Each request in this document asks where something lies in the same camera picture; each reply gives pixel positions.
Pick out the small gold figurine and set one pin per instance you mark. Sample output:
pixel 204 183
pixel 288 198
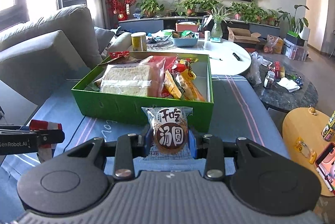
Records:
pixel 312 110

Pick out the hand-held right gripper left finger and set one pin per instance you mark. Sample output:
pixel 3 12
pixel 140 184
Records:
pixel 148 141

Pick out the yellow tin can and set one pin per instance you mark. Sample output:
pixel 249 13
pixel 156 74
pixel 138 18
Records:
pixel 138 42

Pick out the yellow round side table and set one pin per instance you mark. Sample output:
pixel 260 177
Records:
pixel 295 124

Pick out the pink box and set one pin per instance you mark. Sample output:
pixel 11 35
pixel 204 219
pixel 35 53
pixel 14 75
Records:
pixel 185 27

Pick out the small teal box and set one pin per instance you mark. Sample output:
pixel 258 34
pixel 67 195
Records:
pixel 216 40

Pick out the black pen holder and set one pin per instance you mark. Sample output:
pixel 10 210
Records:
pixel 201 27

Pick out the potted pothos plant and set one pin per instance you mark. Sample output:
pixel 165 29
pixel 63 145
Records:
pixel 240 10
pixel 272 17
pixel 190 5
pixel 208 4
pixel 257 14
pixel 149 6

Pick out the round cookie packet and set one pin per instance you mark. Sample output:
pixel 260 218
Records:
pixel 170 129

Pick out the white tissue paper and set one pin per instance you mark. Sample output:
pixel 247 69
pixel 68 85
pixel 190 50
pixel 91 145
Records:
pixel 288 84

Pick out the glass jar with dark lid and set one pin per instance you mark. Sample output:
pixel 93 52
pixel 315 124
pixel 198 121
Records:
pixel 269 81

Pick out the red white patterned snack bag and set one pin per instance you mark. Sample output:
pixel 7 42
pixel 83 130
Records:
pixel 39 124

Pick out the red cased phone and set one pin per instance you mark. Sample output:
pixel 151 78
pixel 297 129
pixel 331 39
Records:
pixel 327 166

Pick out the grey television cabinet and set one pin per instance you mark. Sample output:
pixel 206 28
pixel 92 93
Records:
pixel 154 23

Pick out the glass vase with spider plant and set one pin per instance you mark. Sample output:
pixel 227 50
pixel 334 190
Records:
pixel 217 30

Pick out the white pot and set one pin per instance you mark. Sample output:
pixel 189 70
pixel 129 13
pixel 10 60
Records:
pixel 305 33

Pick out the blue green wrapper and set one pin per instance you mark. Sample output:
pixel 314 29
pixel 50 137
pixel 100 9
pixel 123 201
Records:
pixel 295 79

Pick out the small red box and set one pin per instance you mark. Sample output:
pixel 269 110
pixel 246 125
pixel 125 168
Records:
pixel 278 69

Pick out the crumpled clear plastic wrap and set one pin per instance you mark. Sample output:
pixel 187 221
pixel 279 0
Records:
pixel 158 39

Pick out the black marker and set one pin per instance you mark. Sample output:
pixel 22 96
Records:
pixel 236 56

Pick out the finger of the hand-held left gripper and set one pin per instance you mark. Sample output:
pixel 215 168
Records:
pixel 51 137

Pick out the red flower decoration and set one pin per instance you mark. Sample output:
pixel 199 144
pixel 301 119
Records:
pixel 123 2

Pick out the white plastic bag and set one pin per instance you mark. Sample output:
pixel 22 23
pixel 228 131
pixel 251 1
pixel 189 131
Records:
pixel 255 66

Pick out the dark cloth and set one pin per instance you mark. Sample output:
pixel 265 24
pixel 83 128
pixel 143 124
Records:
pixel 124 31

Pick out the white tub with green lid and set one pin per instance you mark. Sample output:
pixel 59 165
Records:
pixel 168 32

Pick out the large leaf floor plant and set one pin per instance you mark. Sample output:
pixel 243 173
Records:
pixel 294 19

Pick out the open cardboard box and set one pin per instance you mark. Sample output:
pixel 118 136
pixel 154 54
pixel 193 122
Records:
pixel 242 36

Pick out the large red snack bag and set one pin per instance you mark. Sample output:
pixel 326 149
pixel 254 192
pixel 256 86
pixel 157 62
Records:
pixel 125 80

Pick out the orange snack packet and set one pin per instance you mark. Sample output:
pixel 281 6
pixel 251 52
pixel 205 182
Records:
pixel 172 85

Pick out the pen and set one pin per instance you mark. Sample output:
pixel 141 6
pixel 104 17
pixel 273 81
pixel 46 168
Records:
pixel 216 58

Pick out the green cardboard box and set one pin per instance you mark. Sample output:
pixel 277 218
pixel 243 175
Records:
pixel 117 108

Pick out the blue plastic basket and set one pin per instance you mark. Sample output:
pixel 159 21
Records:
pixel 184 41

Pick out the red yellow cracker bag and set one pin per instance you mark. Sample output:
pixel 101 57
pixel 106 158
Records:
pixel 183 66

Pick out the clear storage box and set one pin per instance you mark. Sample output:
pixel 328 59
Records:
pixel 295 52

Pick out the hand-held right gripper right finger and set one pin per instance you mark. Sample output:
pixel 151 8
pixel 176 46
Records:
pixel 192 144

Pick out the dark marble round table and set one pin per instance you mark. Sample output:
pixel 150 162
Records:
pixel 288 101

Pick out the small green box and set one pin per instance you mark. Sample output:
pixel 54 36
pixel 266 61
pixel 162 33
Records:
pixel 292 35

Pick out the grey sofa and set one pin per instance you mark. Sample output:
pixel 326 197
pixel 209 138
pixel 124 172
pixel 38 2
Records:
pixel 39 56

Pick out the yellow black drink can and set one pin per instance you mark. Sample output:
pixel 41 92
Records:
pixel 329 127

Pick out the white oval coffee table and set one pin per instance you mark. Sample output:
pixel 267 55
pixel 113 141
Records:
pixel 225 64

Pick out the small red snack packet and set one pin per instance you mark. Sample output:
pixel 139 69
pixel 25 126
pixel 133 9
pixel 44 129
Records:
pixel 119 54

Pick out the white bottle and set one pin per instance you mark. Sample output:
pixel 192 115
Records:
pixel 207 39

